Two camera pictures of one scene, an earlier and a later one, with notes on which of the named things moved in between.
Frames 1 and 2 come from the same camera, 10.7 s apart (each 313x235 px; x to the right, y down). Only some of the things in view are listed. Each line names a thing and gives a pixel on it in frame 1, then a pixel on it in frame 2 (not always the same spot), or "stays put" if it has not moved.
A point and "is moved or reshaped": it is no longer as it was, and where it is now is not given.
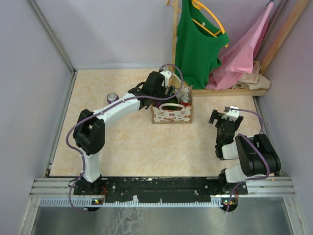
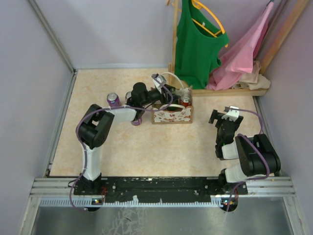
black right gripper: [217, 115] stays put
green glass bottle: [172, 100] is moved or reshaped
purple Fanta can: [112, 97] stays put
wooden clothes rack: [208, 92] stays put
